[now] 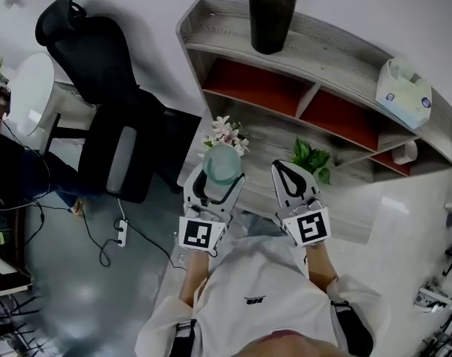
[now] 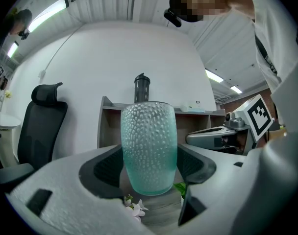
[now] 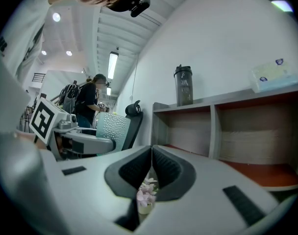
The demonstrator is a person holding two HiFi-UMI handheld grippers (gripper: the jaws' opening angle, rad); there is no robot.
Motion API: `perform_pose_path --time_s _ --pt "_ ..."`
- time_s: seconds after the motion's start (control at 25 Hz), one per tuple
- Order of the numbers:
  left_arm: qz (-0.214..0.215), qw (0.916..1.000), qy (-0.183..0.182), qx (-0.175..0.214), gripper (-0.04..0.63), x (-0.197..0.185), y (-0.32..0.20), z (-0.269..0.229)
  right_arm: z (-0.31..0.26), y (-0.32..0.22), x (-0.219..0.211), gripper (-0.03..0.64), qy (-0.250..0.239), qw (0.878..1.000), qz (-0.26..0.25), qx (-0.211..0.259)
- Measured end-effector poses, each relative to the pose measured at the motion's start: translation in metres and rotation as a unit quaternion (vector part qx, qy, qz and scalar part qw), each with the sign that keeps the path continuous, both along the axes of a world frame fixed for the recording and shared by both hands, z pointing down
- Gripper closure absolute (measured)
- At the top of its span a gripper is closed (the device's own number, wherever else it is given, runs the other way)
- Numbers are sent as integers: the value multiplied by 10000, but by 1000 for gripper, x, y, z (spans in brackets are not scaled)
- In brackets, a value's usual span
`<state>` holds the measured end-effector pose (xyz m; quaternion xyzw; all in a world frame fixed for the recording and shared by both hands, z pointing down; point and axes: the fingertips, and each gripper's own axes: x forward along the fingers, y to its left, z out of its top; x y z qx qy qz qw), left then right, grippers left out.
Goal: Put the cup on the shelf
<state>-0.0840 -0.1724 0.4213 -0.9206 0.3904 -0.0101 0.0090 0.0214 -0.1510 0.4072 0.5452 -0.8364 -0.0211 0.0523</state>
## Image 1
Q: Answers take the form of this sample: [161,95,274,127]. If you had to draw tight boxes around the translucent green cup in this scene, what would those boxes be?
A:
[202,144,244,187]

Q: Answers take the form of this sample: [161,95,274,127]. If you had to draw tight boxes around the white power strip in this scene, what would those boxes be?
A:
[114,217,130,248]

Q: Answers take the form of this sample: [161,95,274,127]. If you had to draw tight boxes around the white plastic tissue packet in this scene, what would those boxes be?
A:
[375,57,433,130]

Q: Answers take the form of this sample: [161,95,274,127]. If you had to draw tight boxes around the white round table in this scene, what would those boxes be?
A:
[8,52,57,138]

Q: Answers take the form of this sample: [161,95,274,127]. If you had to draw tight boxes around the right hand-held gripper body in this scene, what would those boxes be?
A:
[275,193,332,249]

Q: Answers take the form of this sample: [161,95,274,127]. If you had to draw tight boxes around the black tumbler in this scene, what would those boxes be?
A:
[245,0,307,56]

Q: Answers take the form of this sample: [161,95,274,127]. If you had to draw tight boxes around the person's white shirt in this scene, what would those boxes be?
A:
[135,235,384,357]

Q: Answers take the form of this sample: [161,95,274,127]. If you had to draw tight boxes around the person's right forearm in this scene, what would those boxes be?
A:
[305,244,339,295]

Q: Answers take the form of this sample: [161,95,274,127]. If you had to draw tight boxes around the black office chair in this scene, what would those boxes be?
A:
[35,0,204,205]

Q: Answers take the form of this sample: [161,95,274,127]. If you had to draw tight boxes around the green artificial leaves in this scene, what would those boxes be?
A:
[290,136,333,186]

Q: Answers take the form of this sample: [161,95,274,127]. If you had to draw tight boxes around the black power strip cable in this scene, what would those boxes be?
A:
[126,221,189,271]

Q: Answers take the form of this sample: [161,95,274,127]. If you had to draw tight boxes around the person's left forearm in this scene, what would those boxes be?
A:
[178,251,211,309]

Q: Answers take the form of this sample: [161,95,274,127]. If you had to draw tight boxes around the grey wooden shelf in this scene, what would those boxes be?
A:
[175,0,452,245]

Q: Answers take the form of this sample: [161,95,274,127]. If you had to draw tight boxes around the black floor cable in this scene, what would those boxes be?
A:
[23,197,117,268]

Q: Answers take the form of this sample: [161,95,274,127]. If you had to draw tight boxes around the equipment rack with cables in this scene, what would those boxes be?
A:
[413,201,452,357]

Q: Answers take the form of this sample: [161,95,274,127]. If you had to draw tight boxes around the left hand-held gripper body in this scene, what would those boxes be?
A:
[178,195,234,254]

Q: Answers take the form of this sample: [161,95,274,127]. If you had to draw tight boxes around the pink artificial flowers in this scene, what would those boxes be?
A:
[202,115,251,158]

